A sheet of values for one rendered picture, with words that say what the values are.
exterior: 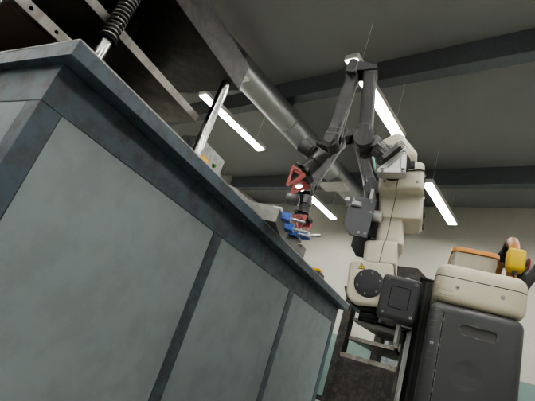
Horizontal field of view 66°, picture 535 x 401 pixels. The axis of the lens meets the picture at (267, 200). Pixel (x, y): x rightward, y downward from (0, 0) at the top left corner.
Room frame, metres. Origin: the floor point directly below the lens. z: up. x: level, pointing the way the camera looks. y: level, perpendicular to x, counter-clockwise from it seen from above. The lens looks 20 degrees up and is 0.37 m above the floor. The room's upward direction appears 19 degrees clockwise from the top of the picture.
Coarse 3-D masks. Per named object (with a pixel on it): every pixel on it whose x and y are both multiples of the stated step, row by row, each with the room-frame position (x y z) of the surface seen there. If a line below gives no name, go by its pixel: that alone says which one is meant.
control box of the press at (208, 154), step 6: (186, 138) 2.33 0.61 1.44; (192, 138) 2.31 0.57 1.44; (192, 144) 2.30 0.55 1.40; (204, 150) 2.34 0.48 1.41; (210, 150) 2.39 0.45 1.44; (204, 156) 2.36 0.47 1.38; (210, 156) 2.41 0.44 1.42; (216, 156) 2.45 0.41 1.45; (210, 162) 2.43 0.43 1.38; (216, 162) 2.47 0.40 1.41; (222, 162) 2.52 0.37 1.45; (216, 168) 2.48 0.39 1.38
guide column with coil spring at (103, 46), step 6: (132, 0) 1.52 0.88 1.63; (126, 6) 1.51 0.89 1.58; (132, 6) 1.53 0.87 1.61; (120, 12) 1.51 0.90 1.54; (114, 18) 1.51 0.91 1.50; (108, 30) 1.51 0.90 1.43; (102, 36) 1.51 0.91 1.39; (102, 42) 1.51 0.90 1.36; (108, 42) 1.52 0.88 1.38; (96, 48) 1.51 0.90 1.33; (102, 48) 1.51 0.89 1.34; (108, 48) 1.53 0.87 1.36; (102, 54) 1.52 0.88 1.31
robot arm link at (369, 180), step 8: (352, 136) 1.90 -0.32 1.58; (360, 160) 1.80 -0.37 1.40; (368, 160) 1.79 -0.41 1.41; (360, 168) 1.81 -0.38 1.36; (368, 168) 1.78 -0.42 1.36; (368, 176) 1.77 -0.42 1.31; (368, 184) 1.73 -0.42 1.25; (376, 184) 1.72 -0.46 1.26; (368, 192) 1.72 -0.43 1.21; (376, 192) 1.71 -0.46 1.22
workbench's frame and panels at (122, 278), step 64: (0, 64) 0.81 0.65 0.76; (64, 64) 0.72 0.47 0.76; (0, 128) 0.76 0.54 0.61; (64, 128) 0.77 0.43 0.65; (128, 128) 0.88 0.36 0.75; (0, 192) 0.73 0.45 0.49; (64, 192) 0.83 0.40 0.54; (128, 192) 0.95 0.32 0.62; (192, 192) 1.11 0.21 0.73; (0, 256) 0.78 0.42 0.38; (64, 256) 0.88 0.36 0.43; (128, 256) 1.02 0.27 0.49; (192, 256) 1.20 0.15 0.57; (256, 256) 1.49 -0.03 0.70; (0, 320) 0.83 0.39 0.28; (64, 320) 0.94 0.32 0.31; (128, 320) 1.09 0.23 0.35; (192, 320) 1.30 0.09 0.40; (256, 320) 1.62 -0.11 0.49; (320, 320) 2.17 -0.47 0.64; (0, 384) 0.89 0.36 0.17; (64, 384) 1.01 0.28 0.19; (128, 384) 1.17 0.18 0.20; (192, 384) 1.39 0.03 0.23; (256, 384) 1.75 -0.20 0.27
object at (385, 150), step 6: (378, 144) 1.33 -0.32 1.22; (384, 144) 1.32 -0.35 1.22; (396, 144) 1.28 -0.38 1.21; (372, 150) 1.35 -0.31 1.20; (378, 150) 1.33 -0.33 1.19; (384, 150) 1.31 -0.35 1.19; (390, 150) 1.28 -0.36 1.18; (396, 150) 1.29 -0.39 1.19; (378, 156) 1.33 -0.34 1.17; (384, 156) 1.29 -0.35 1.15; (390, 156) 1.30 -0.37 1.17; (378, 162) 1.35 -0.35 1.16; (384, 162) 1.31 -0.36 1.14
